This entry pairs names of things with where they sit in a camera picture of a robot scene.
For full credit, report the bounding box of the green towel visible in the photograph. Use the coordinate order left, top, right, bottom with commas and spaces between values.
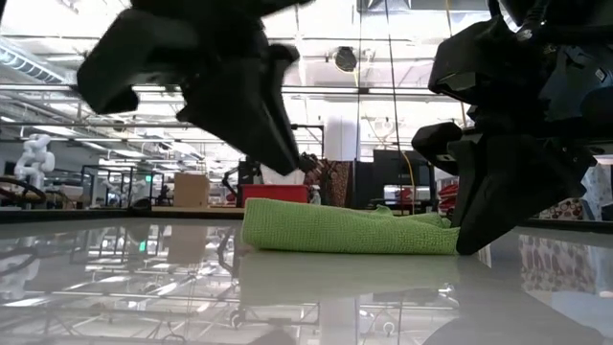
240, 197, 462, 256

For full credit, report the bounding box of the silver ceiling duct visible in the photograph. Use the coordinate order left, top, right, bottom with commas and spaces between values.
0, 47, 66, 86

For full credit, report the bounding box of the white pillar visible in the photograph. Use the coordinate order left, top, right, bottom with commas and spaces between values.
325, 114, 358, 163

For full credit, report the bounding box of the tan wooden board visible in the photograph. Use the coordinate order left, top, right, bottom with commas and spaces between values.
151, 205, 245, 215

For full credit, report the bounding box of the black hanging cable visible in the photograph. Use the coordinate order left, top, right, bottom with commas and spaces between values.
384, 0, 402, 159

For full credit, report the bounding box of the black round hanging device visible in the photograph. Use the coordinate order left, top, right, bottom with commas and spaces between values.
333, 46, 358, 73

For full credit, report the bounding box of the black metal frame cage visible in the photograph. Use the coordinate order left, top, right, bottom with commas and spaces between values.
80, 165, 167, 208

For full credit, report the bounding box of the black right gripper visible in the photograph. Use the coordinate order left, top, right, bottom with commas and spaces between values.
411, 15, 613, 256

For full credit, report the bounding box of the brown floral cloth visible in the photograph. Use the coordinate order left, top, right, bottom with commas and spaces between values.
318, 159, 354, 207

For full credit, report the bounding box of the black table frame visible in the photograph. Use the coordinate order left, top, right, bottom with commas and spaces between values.
0, 205, 613, 236

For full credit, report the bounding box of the black monitor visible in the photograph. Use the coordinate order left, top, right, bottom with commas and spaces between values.
373, 149, 437, 200

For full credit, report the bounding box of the white robot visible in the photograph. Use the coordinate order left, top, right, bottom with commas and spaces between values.
12, 133, 57, 193

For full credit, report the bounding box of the polka dot fabric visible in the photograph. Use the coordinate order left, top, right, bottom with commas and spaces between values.
539, 197, 584, 220

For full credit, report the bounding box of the red bin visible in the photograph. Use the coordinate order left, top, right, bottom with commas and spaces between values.
240, 184, 310, 208

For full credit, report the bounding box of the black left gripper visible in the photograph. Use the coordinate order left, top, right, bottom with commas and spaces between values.
76, 0, 313, 177

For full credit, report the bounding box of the black hoop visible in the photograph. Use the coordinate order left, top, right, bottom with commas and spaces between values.
0, 175, 48, 206

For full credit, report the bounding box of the cardboard box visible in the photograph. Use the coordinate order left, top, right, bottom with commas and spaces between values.
172, 172, 211, 208

